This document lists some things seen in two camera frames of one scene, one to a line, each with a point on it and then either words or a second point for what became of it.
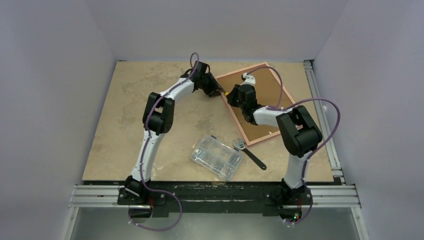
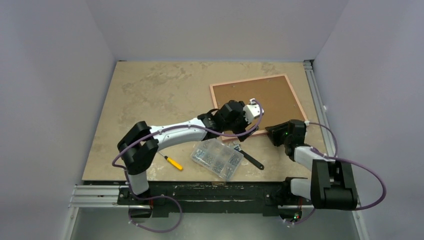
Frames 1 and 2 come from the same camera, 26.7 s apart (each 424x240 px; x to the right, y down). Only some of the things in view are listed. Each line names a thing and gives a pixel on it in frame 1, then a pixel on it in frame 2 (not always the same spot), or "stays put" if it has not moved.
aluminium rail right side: [335, 167] stays put
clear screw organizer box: [218, 156] stays put
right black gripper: [234, 95] -> [274, 133]
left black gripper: [215, 89] -> [245, 124]
